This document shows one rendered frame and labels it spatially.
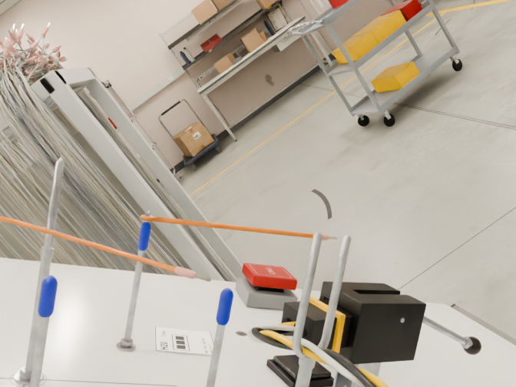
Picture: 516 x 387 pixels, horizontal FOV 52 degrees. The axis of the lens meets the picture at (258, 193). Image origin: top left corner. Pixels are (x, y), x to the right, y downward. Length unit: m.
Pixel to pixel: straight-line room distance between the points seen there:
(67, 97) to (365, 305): 0.70
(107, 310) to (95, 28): 8.03
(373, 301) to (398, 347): 0.04
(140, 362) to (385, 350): 0.18
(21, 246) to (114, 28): 7.53
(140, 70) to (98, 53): 0.64
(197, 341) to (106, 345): 0.08
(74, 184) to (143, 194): 0.12
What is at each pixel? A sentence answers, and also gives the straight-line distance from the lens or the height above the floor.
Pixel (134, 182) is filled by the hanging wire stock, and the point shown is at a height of 1.22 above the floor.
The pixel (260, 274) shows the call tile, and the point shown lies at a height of 1.11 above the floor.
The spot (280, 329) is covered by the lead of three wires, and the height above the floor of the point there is 1.18.
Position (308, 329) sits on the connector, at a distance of 0.33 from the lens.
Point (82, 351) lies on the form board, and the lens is 0.42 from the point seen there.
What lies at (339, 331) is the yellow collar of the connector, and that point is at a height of 1.15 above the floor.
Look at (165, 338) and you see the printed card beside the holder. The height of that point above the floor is 1.16.
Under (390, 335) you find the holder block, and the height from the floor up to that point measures 1.12.
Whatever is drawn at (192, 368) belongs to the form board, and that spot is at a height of 1.15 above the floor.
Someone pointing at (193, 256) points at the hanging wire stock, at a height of 1.04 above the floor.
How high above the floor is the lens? 1.33
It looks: 16 degrees down
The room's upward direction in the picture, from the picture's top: 36 degrees counter-clockwise
